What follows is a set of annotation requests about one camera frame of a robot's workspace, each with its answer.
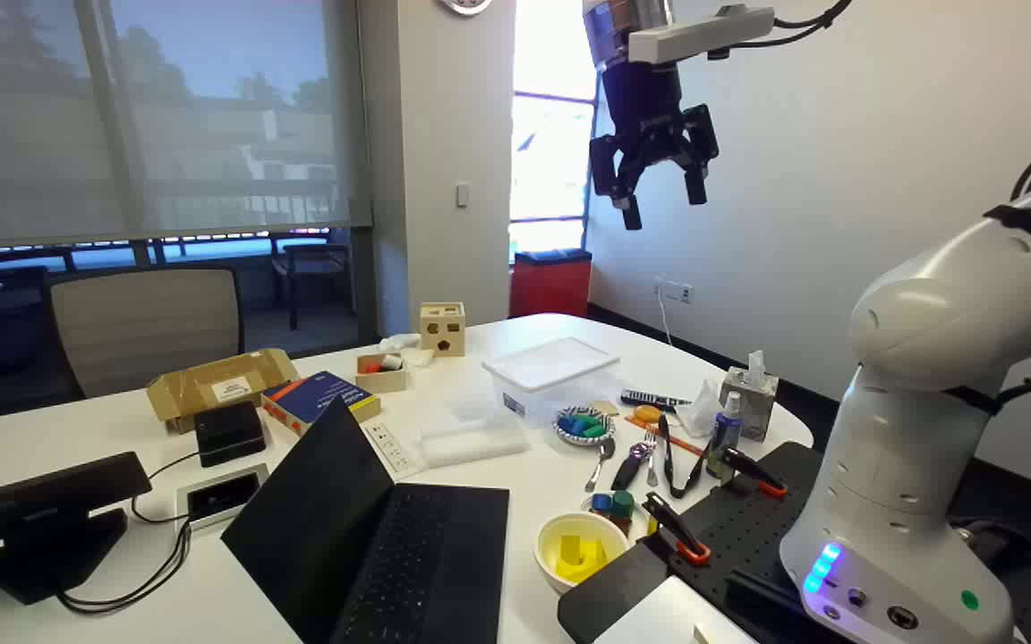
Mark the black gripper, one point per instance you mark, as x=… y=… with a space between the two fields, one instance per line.
x=646 y=101

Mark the black laptop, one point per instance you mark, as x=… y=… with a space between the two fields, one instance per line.
x=375 y=550

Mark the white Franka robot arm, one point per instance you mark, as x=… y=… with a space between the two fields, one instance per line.
x=958 y=359

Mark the red bin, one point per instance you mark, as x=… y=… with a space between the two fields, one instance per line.
x=548 y=286

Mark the clear lidded plastic container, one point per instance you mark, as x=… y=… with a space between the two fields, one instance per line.
x=548 y=365

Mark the orange disc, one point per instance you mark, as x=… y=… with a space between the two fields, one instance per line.
x=646 y=415

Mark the bowl with blue green blocks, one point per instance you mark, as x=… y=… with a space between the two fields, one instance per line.
x=581 y=424

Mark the wooden cube with holes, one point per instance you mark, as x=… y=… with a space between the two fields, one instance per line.
x=443 y=329

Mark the small spray bottle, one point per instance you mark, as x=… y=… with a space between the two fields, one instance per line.
x=720 y=438

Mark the black marker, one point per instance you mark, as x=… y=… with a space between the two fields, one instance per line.
x=630 y=464

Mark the silver pen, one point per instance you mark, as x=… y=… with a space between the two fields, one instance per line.
x=598 y=466

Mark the black clamp orange tips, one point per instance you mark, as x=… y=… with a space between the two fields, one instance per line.
x=677 y=527
x=753 y=469

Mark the clear plastic tray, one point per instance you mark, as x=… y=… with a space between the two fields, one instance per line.
x=469 y=438

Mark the dark office chair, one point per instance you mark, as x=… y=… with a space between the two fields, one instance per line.
x=310 y=271

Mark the white bowl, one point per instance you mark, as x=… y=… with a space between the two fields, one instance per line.
x=551 y=569

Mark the blue book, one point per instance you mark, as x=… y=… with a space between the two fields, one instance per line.
x=319 y=397

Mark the white paper sheet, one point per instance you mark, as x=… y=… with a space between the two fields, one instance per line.
x=659 y=612

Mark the brown cardboard box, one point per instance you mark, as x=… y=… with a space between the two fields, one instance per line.
x=211 y=389

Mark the small black box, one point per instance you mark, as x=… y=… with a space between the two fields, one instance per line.
x=232 y=432

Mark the beige office chair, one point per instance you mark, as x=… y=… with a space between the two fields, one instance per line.
x=145 y=327

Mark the white wall outlet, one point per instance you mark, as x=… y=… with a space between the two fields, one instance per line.
x=674 y=291

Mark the white light switch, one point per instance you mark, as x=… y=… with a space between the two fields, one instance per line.
x=462 y=193

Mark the round wall clock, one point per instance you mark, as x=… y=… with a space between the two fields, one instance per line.
x=468 y=6

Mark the black camera on stand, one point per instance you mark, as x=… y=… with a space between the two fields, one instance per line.
x=37 y=523

